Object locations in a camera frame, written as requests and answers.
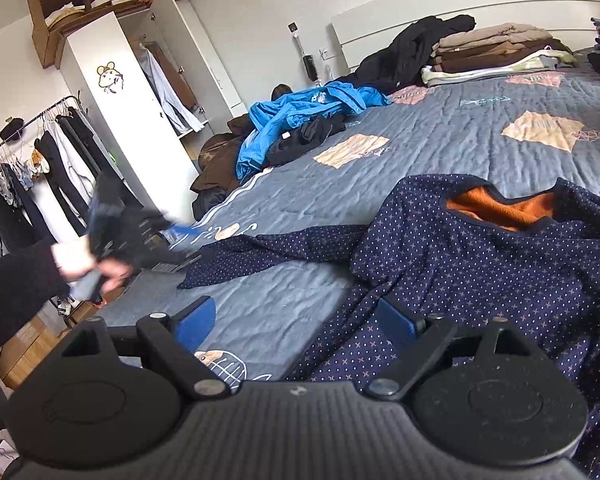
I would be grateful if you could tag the black crumpled garment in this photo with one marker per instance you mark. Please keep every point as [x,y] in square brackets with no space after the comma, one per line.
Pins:
[295,145]

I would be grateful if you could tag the row of hanging clothes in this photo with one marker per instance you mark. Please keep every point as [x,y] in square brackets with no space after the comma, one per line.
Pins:
[65,170]

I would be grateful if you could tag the person's left forearm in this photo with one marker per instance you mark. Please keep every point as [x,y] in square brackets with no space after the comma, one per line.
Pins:
[15,295]

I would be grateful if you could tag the black hairbrush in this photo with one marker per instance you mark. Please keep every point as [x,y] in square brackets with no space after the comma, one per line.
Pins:
[310,67]

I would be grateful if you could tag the grey quilted bedspread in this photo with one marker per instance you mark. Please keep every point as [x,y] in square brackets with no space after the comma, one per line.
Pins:
[380,180]

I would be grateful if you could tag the blue jacket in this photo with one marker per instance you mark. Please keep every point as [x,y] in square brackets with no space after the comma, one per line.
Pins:
[280,120]

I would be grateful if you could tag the brown garment heap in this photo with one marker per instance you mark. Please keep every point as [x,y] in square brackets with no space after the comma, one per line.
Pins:
[215,160]

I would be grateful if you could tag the white hanging shirt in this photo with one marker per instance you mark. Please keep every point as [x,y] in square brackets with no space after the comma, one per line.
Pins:
[172,102]

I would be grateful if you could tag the wall hook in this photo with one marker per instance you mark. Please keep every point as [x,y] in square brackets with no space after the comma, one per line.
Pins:
[294,27]

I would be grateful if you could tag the cartoon mouse sticker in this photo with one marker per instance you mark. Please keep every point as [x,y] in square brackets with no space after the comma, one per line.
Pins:
[109,77]

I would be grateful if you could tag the white wardrobe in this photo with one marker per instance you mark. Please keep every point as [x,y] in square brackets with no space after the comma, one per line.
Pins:
[115,125]

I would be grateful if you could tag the brown hanging garment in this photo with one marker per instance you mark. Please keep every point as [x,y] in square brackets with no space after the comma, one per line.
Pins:
[175,75]

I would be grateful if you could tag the navy dotted sweater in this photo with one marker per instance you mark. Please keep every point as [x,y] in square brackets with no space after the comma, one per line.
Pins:
[480,270]

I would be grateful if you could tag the black coat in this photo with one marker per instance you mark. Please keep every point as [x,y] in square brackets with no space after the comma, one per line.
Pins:
[405,55]

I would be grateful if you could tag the stack of brown folded clothes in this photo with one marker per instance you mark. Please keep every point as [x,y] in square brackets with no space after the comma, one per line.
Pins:
[480,55]

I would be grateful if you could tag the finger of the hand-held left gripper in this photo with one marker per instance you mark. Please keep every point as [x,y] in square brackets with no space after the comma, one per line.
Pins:
[180,234]

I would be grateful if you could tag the black metal clothes rack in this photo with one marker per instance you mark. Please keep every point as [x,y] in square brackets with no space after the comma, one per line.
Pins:
[55,107]

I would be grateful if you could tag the person's left hand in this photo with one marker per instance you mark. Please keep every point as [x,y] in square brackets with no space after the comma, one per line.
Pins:
[72,262]

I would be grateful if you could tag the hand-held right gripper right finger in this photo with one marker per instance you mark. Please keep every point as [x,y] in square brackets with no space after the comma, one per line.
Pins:
[395,322]

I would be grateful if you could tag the black hat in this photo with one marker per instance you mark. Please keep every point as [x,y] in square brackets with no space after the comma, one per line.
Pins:
[12,129]

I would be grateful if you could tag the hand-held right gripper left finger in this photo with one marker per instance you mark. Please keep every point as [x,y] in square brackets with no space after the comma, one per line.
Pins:
[197,327]

